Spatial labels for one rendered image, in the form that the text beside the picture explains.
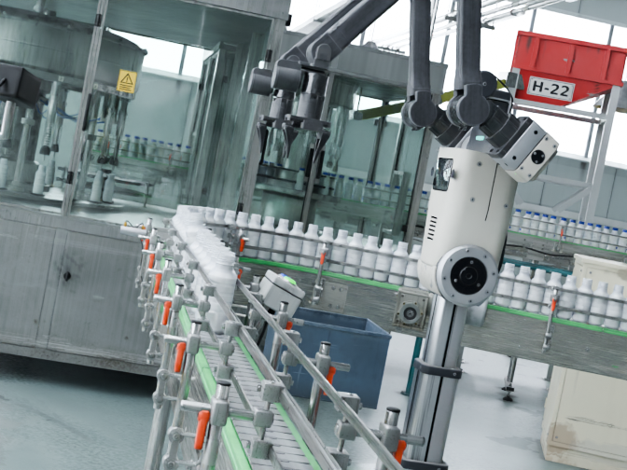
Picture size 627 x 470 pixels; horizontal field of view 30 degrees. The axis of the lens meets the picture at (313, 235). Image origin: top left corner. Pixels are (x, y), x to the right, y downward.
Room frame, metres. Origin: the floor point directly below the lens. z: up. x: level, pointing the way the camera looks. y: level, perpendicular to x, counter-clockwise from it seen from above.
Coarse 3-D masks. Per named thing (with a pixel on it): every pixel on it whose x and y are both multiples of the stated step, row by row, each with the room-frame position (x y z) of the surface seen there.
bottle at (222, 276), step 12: (216, 264) 2.43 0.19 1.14; (228, 264) 2.43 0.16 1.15; (216, 276) 2.41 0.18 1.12; (228, 276) 2.42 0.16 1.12; (216, 288) 2.41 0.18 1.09; (228, 288) 2.42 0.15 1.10; (216, 300) 2.41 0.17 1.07; (228, 300) 2.42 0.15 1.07; (216, 312) 2.41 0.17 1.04; (216, 324) 2.41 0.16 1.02
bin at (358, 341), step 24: (312, 312) 3.62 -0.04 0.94; (312, 336) 3.31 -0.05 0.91; (336, 336) 3.32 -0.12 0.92; (360, 336) 3.33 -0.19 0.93; (384, 336) 3.34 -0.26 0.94; (336, 360) 3.32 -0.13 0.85; (360, 360) 3.34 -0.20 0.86; (384, 360) 3.35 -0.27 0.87; (312, 384) 3.31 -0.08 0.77; (336, 384) 3.33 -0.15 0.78; (360, 384) 3.34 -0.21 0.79
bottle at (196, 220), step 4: (192, 216) 3.12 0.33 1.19; (196, 216) 3.12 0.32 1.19; (200, 216) 3.13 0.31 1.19; (192, 220) 3.12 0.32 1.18; (196, 220) 3.12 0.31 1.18; (200, 220) 3.12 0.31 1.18; (192, 224) 3.12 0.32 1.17; (196, 224) 3.12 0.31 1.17; (200, 224) 3.12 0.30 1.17; (188, 228) 3.12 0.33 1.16; (192, 228) 3.12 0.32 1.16; (196, 228) 3.11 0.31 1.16; (204, 228) 3.13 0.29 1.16; (188, 232) 3.12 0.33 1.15; (192, 232) 3.11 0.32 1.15; (196, 232) 3.11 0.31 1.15; (188, 236) 3.12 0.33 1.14; (192, 236) 3.11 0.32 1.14; (196, 236) 3.11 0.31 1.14; (188, 240) 3.12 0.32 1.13; (192, 240) 3.11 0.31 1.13; (188, 244) 3.12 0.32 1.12
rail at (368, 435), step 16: (192, 256) 2.84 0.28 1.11; (240, 288) 2.42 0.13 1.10; (224, 304) 2.03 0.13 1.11; (256, 304) 2.16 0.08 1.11; (272, 320) 1.94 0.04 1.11; (240, 336) 1.76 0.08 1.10; (256, 352) 1.58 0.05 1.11; (272, 368) 1.87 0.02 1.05; (240, 384) 1.68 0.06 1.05; (320, 384) 1.48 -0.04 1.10; (288, 400) 1.29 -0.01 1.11; (336, 400) 1.38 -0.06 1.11; (304, 416) 1.55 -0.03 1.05; (352, 416) 1.29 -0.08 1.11; (304, 432) 1.17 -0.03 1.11; (368, 432) 1.21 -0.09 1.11; (272, 448) 1.34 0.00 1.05; (320, 448) 1.09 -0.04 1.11; (384, 448) 1.14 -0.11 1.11; (272, 464) 1.31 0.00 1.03; (320, 464) 1.07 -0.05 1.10; (336, 464) 1.32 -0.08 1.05; (384, 464) 1.13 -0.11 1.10
